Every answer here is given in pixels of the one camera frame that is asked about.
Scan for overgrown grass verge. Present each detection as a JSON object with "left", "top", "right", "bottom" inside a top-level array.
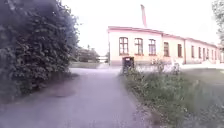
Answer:
[{"left": 120, "top": 67, "right": 224, "bottom": 128}]

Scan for dark waste bin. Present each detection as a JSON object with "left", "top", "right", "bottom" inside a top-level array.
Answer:
[{"left": 121, "top": 56, "right": 135, "bottom": 73}]

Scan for long yellow building red roof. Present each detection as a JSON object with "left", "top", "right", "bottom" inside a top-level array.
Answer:
[{"left": 107, "top": 25, "right": 224, "bottom": 67}]

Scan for grey asphalt path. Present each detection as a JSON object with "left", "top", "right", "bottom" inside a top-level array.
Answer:
[{"left": 0, "top": 67, "right": 154, "bottom": 128}]

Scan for distant trees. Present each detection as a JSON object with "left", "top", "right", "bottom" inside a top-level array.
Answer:
[{"left": 75, "top": 45, "right": 101, "bottom": 64}]

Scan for large dark green bush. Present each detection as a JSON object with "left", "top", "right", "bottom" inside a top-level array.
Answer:
[{"left": 0, "top": 0, "right": 80, "bottom": 103}]

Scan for tall chimney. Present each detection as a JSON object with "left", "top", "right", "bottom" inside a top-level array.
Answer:
[{"left": 140, "top": 4, "right": 148, "bottom": 29}]

